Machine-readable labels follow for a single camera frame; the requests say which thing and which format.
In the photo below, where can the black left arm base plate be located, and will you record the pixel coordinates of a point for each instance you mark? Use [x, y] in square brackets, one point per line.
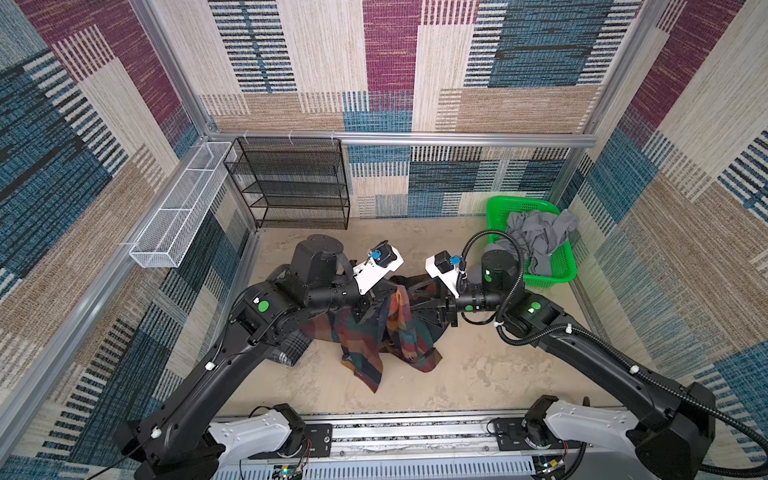
[313, 440]

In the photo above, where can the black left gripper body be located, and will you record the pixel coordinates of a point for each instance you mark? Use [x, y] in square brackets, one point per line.
[361, 306]

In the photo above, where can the green plastic basket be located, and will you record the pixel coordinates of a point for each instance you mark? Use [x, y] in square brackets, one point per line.
[562, 261]

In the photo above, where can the grey plaid long sleeve shirt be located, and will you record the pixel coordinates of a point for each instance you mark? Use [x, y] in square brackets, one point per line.
[288, 351]

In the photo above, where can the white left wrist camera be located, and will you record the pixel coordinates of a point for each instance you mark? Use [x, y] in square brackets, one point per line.
[381, 260]

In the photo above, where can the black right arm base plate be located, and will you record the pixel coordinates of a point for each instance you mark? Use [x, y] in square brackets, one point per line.
[517, 434]

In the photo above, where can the white wire mesh tray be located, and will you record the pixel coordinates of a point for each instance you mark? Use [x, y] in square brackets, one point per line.
[165, 241]

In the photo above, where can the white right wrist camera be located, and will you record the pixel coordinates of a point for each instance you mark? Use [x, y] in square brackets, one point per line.
[447, 268]

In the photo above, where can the multicolour plaid long sleeve shirt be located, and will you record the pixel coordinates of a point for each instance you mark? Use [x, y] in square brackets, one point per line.
[394, 329]

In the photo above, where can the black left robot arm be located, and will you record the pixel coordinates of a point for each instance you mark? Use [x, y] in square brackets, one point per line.
[182, 440]

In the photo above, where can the aluminium mounting rail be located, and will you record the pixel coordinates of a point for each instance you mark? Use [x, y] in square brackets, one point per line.
[430, 445]

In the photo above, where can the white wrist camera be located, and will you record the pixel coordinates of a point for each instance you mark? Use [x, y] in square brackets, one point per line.
[447, 268]
[381, 260]

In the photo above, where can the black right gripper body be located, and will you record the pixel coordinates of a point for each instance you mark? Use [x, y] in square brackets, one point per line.
[449, 306]

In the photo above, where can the black wire mesh shelf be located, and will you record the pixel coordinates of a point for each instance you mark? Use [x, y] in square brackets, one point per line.
[292, 183]

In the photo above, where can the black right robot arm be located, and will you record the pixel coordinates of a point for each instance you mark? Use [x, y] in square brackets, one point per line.
[666, 426]

